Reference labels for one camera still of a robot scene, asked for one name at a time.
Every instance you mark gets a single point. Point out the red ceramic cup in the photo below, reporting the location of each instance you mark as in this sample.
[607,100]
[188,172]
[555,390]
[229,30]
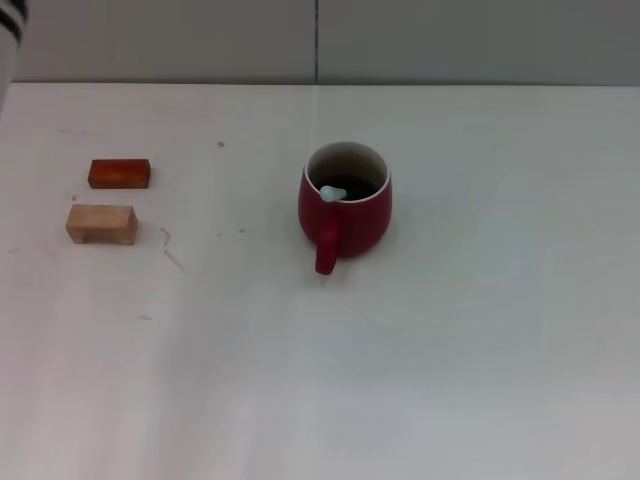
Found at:
[365,225]

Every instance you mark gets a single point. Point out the grey partition panel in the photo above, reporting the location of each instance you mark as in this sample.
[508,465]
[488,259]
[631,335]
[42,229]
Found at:
[475,40]
[165,40]

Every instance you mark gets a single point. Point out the light wooden block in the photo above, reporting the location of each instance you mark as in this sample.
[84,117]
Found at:
[102,222]

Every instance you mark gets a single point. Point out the red-brown wooden block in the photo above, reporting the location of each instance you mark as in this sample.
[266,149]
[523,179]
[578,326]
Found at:
[120,173]

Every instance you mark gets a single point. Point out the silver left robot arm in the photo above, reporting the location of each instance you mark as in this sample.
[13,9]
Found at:
[7,45]

